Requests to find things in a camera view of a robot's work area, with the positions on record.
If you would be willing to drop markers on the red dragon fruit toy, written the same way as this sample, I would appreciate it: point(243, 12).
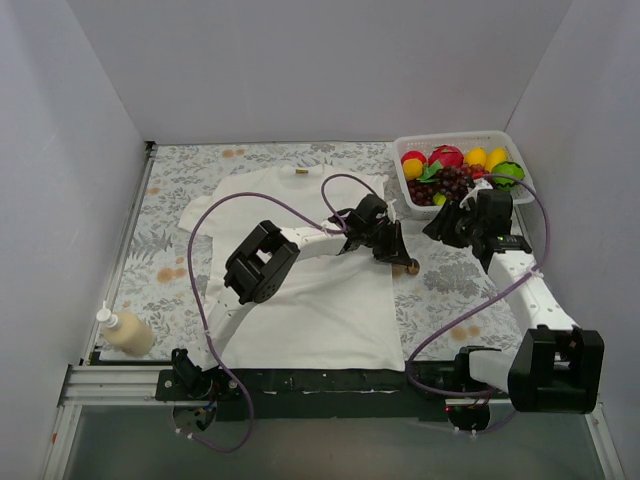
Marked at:
point(446, 156)

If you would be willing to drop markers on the floral table mat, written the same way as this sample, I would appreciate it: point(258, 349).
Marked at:
point(154, 281)

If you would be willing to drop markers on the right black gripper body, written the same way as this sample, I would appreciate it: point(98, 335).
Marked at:
point(448, 226)

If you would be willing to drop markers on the small yellow green toy fruit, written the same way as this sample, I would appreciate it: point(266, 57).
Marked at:
point(439, 199)

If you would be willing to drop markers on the beige lotion pump bottle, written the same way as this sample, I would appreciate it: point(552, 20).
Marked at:
point(125, 331)

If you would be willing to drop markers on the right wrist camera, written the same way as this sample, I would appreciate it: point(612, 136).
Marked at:
point(472, 195)

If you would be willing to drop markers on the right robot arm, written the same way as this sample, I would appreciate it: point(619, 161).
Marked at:
point(557, 366)

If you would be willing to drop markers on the yellow toy lemon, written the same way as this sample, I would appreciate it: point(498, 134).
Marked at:
point(476, 156)

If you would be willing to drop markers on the green toy watermelon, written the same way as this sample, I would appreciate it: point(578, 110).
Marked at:
point(505, 175)

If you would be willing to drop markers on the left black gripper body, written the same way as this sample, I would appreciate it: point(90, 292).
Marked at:
point(392, 243)

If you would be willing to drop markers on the round brooch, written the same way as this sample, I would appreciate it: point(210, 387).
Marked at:
point(413, 268)

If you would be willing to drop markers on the purple toy grapes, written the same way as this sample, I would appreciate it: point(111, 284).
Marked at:
point(453, 182)

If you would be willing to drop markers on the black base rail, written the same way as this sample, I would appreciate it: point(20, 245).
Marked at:
point(315, 394)

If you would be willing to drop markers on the yellow toy mango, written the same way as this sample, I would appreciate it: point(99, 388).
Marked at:
point(494, 158)

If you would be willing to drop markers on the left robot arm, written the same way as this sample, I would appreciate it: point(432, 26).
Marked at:
point(256, 270)

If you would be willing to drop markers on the red yellow toy apple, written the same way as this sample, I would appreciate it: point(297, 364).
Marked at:
point(413, 163)

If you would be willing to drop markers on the white plastic basket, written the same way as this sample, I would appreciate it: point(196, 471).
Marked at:
point(439, 167)

